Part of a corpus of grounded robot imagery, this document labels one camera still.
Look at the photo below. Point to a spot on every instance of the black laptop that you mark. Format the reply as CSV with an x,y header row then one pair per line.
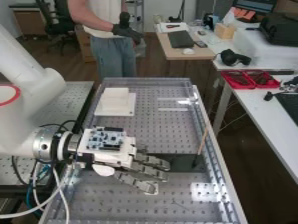
x,y
180,39

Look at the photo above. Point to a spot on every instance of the red tray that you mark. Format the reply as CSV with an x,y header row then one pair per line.
x,y
267,78
238,80

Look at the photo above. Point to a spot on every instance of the clear box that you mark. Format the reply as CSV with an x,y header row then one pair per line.
x,y
214,146

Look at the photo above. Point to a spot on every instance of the black plate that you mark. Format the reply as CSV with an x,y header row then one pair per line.
x,y
180,163

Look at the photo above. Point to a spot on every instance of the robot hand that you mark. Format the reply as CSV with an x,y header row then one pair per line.
x,y
111,150

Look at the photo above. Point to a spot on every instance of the white mouse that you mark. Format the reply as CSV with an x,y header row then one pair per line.
x,y
188,51

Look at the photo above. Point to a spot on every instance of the thin stick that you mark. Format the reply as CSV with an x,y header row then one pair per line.
x,y
203,140

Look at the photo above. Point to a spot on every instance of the black office chair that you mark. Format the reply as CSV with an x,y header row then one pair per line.
x,y
55,20

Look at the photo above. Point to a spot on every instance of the wooden desk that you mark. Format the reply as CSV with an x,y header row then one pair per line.
x,y
187,55

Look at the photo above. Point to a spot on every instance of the person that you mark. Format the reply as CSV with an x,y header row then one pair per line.
x,y
114,50

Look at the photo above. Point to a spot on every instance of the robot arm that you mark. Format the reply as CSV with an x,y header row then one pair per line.
x,y
27,83

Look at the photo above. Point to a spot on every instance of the small black device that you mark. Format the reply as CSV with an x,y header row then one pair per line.
x,y
270,96

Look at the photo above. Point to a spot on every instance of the small wooden box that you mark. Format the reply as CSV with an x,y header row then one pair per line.
x,y
224,31

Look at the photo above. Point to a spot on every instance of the white desk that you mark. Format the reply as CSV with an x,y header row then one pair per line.
x,y
271,56
267,120

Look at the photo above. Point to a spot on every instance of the small white box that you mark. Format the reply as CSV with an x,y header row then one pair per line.
x,y
115,101

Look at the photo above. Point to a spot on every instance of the black bag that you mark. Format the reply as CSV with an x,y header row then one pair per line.
x,y
281,30

